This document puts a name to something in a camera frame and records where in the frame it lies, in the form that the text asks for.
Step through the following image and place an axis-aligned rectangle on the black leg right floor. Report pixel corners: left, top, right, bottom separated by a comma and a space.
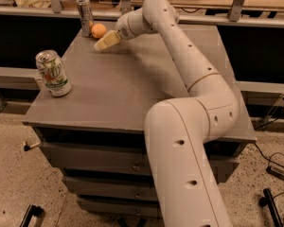
258, 188, 282, 227

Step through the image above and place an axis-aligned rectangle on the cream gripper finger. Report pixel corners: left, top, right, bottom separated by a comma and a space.
94, 30, 121, 51

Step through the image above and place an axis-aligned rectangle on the black leg left floor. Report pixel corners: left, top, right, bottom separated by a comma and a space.
19, 205, 44, 227

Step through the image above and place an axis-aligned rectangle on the bottom grey drawer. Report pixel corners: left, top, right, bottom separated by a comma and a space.
77, 198, 162, 218

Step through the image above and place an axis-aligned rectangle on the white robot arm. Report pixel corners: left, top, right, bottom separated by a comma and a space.
95, 0, 240, 227

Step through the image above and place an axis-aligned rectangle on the grey drawer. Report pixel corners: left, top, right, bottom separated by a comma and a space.
77, 198, 162, 218
62, 176, 158, 201
39, 141, 240, 183

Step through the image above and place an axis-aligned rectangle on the black leg floor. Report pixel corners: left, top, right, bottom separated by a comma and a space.
258, 188, 282, 227
19, 205, 44, 227

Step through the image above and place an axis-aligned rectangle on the black cable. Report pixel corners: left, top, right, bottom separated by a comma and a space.
253, 95, 284, 227

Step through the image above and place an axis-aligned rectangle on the middle grey drawer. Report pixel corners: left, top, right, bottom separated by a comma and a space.
62, 176, 158, 201

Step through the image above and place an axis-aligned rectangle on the orange fruit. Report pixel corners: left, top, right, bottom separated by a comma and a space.
91, 24, 107, 39

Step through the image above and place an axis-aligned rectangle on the top grey drawer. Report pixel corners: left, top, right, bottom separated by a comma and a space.
39, 141, 240, 183

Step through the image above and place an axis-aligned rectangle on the silver redbull can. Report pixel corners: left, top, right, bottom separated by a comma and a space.
76, 0, 94, 37

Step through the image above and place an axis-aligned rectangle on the grey metal rail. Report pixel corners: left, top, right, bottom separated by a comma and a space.
0, 6, 284, 28

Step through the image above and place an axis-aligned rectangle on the grey drawer cabinet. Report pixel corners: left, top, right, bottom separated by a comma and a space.
25, 26, 255, 207

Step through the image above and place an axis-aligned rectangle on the white green 7up can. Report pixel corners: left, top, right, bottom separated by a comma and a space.
35, 50, 71, 97

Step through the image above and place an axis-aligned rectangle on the black power adapter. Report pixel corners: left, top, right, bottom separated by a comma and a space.
266, 166, 284, 181

